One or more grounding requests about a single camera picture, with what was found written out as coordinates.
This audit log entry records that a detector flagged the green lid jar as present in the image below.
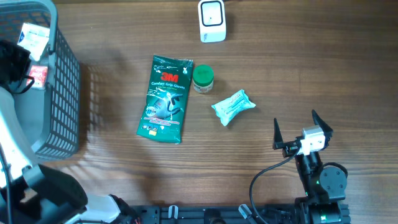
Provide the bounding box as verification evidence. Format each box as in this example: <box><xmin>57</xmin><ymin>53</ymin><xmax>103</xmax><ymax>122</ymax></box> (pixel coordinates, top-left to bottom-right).
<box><xmin>193</xmin><ymin>65</ymin><xmax>214</xmax><ymax>93</ymax></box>

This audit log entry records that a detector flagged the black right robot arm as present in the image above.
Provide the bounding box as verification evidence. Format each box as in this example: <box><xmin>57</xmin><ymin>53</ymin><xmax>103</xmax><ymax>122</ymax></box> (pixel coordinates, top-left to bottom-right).
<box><xmin>273</xmin><ymin>110</ymin><xmax>351</xmax><ymax>224</ymax></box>

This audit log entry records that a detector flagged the white barcode scanner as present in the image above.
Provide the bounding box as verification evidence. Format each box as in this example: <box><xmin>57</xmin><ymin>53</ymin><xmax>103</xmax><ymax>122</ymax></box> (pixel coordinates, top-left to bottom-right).
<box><xmin>198</xmin><ymin>0</ymin><xmax>226</xmax><ymax>43</ymax></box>

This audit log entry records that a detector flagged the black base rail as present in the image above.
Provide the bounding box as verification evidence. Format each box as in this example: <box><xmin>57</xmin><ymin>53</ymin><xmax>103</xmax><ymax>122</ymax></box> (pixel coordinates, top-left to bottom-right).
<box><xmin>130</xmin><ymin>203</ymin><xmax>351</xmax><ymax>224</ymax></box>

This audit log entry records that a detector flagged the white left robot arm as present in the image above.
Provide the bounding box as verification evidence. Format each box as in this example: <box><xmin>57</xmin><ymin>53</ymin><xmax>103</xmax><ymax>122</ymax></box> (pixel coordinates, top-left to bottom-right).
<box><xmin>1</xmin><ymin>40</ymin><xmax>141</xmax><ymax>223</ymax></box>

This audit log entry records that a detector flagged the light blue tissue packet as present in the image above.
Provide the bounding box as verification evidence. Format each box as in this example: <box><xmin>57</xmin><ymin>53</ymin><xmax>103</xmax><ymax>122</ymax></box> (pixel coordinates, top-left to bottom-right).
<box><xmin>211</xmin><ymin>90</ymin><xmax>256</xmax><ymax>126</ymax></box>

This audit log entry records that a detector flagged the white blue packet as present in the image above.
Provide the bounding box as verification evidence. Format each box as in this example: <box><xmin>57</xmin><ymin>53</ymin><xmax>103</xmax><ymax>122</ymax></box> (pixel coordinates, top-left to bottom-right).
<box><xmin>17</xmin><ymin>23</ymin><xmax>50</xmax><ymax>62</ymax></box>

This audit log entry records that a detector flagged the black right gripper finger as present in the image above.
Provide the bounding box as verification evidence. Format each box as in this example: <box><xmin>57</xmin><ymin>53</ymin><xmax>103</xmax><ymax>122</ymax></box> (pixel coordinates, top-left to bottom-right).
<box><xmin>272</xmin><ymin>118</ymin><xmax>284</xmax><ymax>150</ymax></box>
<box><xmin>312</xmin><ymin>110</ymin><xmax>333</xmax><ymax>140</ymax></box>

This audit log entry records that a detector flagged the green 3M gloves packet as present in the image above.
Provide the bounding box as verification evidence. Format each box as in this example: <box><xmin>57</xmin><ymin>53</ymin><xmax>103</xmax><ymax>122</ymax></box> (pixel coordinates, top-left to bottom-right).
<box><xmin>137</xmin><ymin>55</ymin><xmax>193</xmax><ymax>144</ymax></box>

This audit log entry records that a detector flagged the grey plastic basket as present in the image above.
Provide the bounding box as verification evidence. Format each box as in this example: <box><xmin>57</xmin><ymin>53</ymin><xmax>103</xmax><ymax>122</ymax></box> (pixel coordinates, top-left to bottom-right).
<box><xmin>1</xmin><ymin>1</ymin><xmax>81</xmax><ymax>161</ymax></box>

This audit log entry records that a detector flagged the black camera cable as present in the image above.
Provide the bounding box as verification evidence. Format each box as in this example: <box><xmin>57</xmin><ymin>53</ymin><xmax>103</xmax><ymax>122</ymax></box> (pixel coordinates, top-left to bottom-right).
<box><xmin>249</xmin><ymin>147</ymin><xmax>302</xmax><ymax>224</ymax></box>

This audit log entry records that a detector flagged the red white small packet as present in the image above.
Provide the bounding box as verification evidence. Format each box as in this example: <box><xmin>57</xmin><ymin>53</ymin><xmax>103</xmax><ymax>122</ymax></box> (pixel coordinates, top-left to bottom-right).
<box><xmin>29</xmin><ymin>65</ymin><xmax>49</xmax><ymax>90</ymax></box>

